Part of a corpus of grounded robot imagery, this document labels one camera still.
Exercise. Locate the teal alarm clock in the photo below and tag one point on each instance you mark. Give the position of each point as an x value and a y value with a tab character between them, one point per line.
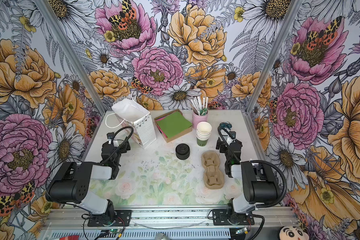
226	125

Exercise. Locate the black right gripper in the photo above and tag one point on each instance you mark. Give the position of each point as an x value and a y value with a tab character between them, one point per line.
228	142

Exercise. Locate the aluminium front rail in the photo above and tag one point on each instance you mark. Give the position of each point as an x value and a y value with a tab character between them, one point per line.
177	222

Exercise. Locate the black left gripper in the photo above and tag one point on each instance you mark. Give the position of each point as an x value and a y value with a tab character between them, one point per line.
111	141

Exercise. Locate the brown cardboard cup carrier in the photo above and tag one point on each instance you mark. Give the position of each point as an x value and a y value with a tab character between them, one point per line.
213	177

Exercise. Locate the stack of paper cups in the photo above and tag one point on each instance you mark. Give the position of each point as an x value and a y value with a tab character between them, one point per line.
204	130

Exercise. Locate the white floral gift bag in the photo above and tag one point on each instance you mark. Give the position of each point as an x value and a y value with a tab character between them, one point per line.
130	113

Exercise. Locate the cartoon plush toy head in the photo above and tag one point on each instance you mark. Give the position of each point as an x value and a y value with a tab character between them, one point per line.
292	233

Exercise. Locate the pink cup holder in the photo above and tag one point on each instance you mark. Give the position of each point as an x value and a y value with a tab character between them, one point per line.
196	119

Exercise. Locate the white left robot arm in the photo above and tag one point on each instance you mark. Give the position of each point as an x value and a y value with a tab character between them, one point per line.
70	185

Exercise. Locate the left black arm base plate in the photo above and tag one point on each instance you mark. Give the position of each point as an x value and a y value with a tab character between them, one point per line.
121	218

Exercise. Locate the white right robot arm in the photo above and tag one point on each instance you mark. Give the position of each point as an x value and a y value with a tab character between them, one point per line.
264	185

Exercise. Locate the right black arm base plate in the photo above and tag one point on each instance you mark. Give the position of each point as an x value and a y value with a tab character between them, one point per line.
221	217

